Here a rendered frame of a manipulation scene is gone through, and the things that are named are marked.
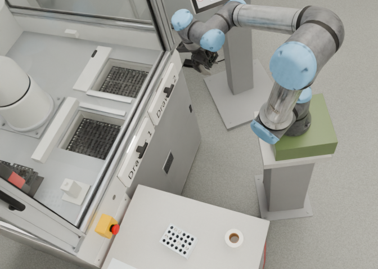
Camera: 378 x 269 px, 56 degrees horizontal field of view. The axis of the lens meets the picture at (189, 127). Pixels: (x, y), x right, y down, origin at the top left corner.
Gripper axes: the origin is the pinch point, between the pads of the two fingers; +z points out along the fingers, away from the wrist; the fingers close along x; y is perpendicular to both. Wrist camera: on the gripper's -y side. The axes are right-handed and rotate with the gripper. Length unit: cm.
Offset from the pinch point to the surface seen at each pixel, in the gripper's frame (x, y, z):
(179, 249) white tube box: -68, 28, 9
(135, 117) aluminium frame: -33.9, -11.9, -6.8
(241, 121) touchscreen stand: 14, -18, 101
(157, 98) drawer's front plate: -20.6, -14.7, 2.4
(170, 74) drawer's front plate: -6.3, -19.4, 6.3
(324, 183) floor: 2, 49, 107
